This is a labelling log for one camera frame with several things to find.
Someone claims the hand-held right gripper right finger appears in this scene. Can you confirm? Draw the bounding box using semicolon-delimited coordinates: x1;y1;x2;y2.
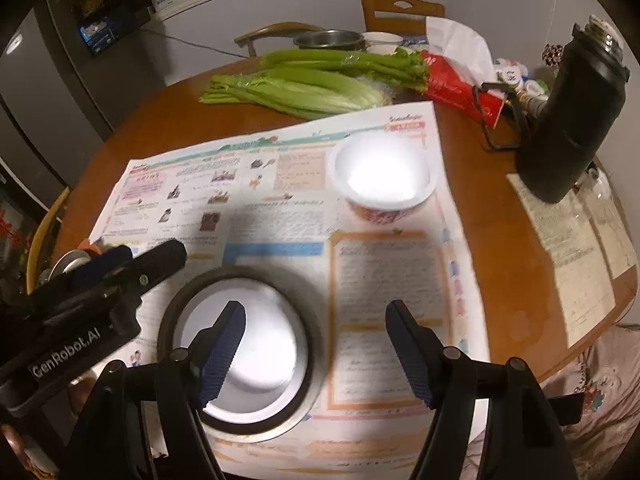
385;299;574;480

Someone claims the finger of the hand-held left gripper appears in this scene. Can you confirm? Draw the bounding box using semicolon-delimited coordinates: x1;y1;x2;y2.
65;245;136;292
107;239;188;307

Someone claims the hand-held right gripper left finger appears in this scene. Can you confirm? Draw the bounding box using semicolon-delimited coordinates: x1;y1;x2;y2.
60;300;247;480

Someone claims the round metal plate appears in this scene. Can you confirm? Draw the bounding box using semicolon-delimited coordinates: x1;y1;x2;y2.
156;264;325;444

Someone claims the small round metal dish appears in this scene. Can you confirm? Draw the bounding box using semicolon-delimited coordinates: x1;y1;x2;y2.
40;247;94;286

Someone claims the curved-back wooden chair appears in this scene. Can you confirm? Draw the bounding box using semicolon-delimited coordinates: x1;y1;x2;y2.
25;187;72;295
234;21;322;59

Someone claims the colourful newspaper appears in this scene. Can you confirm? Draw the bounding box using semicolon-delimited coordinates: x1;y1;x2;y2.
87;101;494;476

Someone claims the grey refrigerator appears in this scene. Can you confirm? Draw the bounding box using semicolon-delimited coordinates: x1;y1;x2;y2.
0;0;167;202

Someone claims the yellowed paper sheet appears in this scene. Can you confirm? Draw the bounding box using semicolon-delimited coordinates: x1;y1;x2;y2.
582;160;640;281
506;172;617;350

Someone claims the floral fabric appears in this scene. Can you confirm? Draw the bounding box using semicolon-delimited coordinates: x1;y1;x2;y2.
542;323;640;480

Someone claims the green celery bunch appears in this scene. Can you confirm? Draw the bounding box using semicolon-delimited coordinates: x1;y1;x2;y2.
261;48;432;94
199;67;396;121

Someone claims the clear glass jar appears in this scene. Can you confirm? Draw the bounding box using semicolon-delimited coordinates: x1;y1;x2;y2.
577;167;612;204

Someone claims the metal pot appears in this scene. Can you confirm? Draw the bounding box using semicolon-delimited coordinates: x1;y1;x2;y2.
292;29;366;52

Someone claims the red tissue pack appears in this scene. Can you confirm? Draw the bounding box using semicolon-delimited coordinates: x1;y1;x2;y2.
421;15;506;126

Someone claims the black thermos bottle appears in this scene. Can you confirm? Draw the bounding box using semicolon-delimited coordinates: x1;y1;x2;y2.
514;14;629;205

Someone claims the cluster of small white bottles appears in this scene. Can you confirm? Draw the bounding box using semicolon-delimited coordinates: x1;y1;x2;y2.
494;57;554;116

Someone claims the plain white bowl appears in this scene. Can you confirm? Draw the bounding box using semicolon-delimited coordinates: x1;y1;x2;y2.
360;31;405;56

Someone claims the brown dried flower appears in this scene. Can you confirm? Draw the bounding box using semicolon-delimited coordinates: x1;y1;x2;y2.
542;42;567;67

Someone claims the flat-back wooden chair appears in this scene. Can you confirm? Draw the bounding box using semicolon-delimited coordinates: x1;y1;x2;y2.
361;0;446;34

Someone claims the thin dark cable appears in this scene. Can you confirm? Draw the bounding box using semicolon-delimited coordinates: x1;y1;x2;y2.
135;27;246;59

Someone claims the black strap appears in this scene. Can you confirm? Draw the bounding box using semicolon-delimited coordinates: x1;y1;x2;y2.
472;82;526;152

